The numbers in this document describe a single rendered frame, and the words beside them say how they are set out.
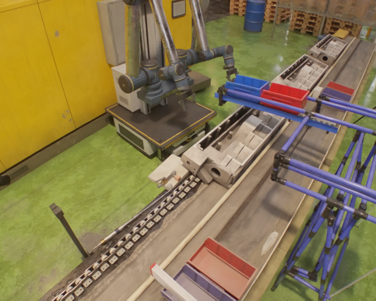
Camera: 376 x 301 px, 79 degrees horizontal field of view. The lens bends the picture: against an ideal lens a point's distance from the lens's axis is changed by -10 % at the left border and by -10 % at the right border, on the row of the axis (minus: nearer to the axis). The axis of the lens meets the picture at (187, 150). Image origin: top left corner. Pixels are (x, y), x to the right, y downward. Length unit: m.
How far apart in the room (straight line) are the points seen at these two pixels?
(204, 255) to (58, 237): 1.65
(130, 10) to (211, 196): 1.63
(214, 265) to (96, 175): 2.01
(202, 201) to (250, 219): 0.34
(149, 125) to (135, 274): 2.01
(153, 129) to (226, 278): 2.06
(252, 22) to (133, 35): 6.22
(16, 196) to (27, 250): 0.79
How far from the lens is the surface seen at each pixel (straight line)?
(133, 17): 2.36
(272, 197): 1.91
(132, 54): 2.50
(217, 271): 1.55
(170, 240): 1.63
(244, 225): 1.72
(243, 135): 2.07
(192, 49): 3.21
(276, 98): 1.85
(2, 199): 3.46
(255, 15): 8.29
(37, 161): 3.56
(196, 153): 1.80
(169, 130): 3.04
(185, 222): 1.70
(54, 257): 2.69
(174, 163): 1.98
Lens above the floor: 2.18
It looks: 42 degrees down
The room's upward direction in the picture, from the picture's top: straight up
